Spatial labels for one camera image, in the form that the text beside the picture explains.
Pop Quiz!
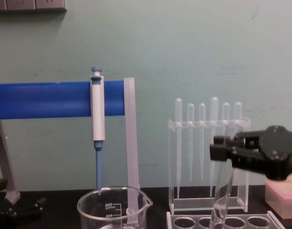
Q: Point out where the clear glass test tube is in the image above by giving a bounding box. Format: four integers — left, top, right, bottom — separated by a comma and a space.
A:
209, 125, 244, 229

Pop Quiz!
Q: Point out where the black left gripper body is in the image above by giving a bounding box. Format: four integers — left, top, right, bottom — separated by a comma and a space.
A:
0, 179, 18, 218

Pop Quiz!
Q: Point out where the clear glass beaker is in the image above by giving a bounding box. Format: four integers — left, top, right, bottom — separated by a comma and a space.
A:
76, 186, 154, 229

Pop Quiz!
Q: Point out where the translucent white stand post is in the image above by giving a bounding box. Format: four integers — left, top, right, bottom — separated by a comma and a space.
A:
123, 76, 141, 226

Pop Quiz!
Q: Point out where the white and blue pipette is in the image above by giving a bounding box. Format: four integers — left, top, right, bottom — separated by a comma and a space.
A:
90, 66, 106, 189

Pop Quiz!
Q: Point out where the grey wall socket panel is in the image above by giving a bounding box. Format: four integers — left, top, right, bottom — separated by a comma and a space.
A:
0, 0, 68, 16

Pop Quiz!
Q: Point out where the clear acrylic pipette rack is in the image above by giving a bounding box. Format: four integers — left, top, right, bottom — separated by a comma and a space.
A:
167, 117, 252, 215

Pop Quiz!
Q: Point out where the blue pipette stand bar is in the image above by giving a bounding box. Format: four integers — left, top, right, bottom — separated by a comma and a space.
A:
0, 81, 126, 120

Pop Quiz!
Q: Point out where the pink plastic box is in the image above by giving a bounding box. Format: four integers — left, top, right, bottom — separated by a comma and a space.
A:
264, 173, 292, 219

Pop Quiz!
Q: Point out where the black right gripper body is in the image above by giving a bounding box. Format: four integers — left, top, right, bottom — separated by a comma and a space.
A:
260, 125, 292, 181

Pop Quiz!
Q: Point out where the grey stand leg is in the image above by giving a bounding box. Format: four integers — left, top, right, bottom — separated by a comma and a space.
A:
0, 119, 21, 205

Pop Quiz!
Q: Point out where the clear test tube rack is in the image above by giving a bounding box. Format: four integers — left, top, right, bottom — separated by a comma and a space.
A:
166, 210, 284, 229

